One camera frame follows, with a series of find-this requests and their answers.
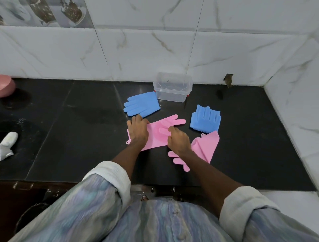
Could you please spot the person's left fingers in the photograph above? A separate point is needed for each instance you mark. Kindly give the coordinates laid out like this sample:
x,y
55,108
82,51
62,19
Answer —
x,y
136,120

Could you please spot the clear plastic lidded container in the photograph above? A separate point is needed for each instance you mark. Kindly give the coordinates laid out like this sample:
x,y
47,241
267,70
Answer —
x,y
172,87

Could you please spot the dark round bin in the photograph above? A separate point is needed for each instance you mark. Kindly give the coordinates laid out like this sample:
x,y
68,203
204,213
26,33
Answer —
x,y
27,217

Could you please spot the pastel striped shirt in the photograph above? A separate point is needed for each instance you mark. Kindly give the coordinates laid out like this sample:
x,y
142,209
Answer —
x,y
87,212

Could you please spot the blue silicone scrubbing glove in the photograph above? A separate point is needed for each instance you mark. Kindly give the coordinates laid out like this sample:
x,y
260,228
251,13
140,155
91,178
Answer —
x,y
143,103
205,119

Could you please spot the person's left hand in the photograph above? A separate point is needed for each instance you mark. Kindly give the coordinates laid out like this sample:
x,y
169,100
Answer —
x,y
137,132

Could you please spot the person's left forearm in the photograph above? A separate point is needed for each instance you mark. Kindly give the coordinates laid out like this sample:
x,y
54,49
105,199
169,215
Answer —
x,y
127,159

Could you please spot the pink bowl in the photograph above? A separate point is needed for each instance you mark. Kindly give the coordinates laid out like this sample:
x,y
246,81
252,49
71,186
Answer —
x,y
5,86

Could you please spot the person's right hand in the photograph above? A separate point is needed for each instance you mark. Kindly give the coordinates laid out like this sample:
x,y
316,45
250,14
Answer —
x,y
180,143

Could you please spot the person's right forearm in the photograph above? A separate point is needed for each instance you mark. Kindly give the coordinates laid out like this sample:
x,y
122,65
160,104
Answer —
x,y
209,179

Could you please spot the pink silicone scrubbing glove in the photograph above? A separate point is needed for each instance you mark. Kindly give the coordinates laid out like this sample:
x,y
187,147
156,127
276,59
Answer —
x,y
205,147
157,134

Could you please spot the person's right fingers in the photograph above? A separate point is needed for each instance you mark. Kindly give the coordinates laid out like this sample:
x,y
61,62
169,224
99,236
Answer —
x,y
172,129

